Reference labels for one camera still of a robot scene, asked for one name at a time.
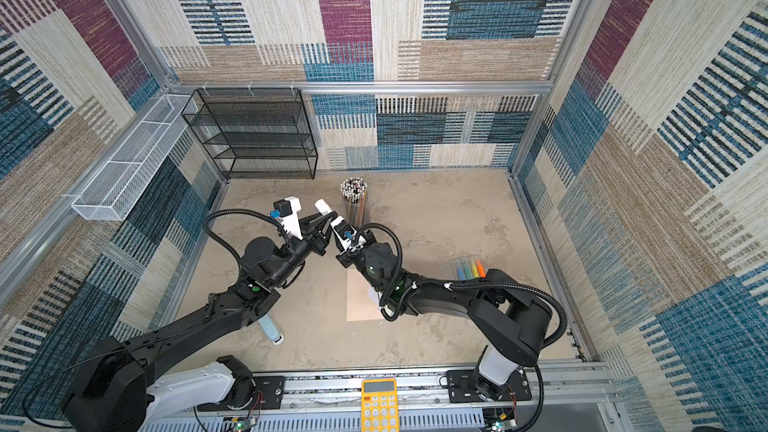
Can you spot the aluminium front rail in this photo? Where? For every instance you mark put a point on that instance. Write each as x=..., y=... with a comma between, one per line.
x=563, y=395

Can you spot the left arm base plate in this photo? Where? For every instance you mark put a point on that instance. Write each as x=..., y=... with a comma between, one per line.
x=249, y=395

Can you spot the black wire mesh shelf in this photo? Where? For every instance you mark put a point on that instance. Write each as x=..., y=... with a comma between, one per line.
x=254, y=133

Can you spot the white glue stick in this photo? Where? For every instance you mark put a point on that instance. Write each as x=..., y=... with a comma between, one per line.
x=326, y=214

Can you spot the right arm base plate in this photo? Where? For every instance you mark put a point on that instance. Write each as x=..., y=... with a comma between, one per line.
x=465, y=386

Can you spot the highlighter marker pack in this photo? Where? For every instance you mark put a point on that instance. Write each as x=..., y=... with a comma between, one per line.
x=468, y=267

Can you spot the yellow calculator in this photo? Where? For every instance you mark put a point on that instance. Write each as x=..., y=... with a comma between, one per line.
x=379, y=405

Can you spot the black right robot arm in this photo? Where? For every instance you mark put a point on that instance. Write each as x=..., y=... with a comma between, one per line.
x=517, y=320

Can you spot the pink paper envelope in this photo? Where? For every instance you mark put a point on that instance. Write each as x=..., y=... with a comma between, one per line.
x=359, y=307

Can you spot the pencil holder cup with pencils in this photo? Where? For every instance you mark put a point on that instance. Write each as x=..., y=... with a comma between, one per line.
x=354, y=192

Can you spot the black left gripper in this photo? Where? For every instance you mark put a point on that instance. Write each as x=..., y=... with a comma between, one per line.
x=308, y=232

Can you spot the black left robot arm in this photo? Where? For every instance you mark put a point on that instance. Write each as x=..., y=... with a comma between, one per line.
x=125, y=385

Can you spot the pink lined letter paper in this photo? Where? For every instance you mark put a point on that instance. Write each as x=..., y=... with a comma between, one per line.
x=374, y=296

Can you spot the white wire mesh basket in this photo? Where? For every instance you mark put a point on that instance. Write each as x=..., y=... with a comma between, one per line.
x=118, y=185

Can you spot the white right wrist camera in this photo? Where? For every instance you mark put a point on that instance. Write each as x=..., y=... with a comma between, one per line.
x=346, y=236

